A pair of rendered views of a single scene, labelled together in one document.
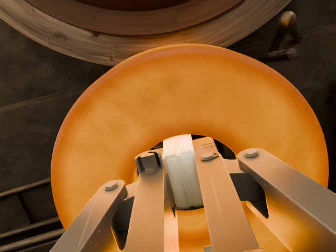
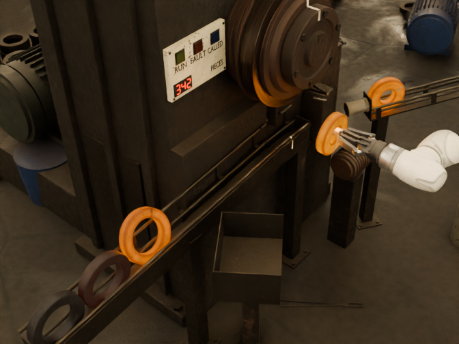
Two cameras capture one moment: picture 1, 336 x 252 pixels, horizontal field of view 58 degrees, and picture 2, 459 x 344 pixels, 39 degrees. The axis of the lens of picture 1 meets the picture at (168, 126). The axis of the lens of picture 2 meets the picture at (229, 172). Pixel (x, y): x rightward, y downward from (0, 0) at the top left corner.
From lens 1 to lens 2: 2.20 m
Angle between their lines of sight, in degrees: 52
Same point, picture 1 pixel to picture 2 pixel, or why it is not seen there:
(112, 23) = (286, 95)
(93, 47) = (276, 102)
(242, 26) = not seen: hidden behind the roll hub
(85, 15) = (282, 95)
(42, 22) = (268, 99)
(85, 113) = (330, 127)
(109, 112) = (332, 127)
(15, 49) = (212, 99)
